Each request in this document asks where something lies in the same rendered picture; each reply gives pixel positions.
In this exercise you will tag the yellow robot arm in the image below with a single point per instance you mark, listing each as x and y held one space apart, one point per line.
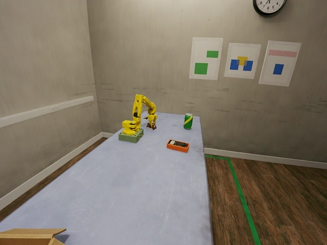
130 127

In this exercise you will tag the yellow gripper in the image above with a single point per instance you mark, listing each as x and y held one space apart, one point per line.
151 117

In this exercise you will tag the green and yellow drink can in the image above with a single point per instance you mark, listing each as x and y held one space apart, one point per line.
188 121

